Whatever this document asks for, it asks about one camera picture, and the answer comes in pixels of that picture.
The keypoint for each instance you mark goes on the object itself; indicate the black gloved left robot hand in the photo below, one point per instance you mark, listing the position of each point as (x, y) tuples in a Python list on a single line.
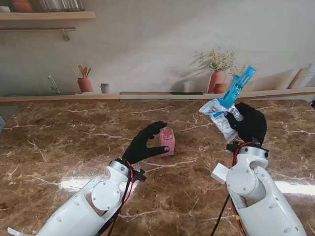
[(140, 147)]

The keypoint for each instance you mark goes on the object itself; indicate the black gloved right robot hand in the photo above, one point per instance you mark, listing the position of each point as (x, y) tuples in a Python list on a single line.
[(253, 125)]

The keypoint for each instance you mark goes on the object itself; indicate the clear bottle with pink seasoning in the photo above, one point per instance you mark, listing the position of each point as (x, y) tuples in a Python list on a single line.
[(167, 138)]

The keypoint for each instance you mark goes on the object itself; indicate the white blue salt bag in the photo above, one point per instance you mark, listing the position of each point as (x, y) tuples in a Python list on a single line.
[(219, 118)]

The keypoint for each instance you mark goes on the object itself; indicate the blue plastic bag clip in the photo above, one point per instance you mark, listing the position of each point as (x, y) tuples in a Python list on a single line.
[(233, 93)]

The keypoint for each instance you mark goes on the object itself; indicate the white square bottle cap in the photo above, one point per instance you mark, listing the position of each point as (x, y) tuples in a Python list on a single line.
[(219, 173)]

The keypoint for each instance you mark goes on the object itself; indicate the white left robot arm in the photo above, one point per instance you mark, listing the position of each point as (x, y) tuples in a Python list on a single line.
[(78, 211)]

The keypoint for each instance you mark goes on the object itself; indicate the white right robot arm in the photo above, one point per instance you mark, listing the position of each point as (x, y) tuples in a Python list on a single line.
[(246, 177)]

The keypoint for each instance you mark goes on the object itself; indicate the pale vase with flowers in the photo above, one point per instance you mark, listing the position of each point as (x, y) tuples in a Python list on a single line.
[(246, 84)]

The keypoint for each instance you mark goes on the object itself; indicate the small round terracotta pot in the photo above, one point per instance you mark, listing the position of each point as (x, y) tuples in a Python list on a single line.
[(219, 89)]

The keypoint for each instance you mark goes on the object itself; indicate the leaning wooden cutting boards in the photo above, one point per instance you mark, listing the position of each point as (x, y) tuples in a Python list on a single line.
[(300, 78)]

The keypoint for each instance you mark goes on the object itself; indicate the long wooden counter ledge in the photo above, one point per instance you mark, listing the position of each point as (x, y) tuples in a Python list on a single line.
[(73, 98)]

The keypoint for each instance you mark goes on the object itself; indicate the glass jars on shelf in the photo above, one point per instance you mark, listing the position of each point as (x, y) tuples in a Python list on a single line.
[(61, 5)]

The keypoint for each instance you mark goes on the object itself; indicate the round terracotta jar on shelf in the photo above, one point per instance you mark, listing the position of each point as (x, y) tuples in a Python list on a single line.
[(22, 5)]

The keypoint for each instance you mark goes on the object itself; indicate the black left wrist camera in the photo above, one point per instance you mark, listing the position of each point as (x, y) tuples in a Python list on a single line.
[(139, 175)]

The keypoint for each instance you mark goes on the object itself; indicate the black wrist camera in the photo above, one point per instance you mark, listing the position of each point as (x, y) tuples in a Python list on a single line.
[(232, 147), (139, 175)]

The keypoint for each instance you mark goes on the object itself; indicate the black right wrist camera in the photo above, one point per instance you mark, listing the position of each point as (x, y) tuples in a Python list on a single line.
[(232, 147)]

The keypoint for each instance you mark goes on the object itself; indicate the wooden wall shelf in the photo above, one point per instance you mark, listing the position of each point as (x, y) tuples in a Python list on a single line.
[(49, 16)]

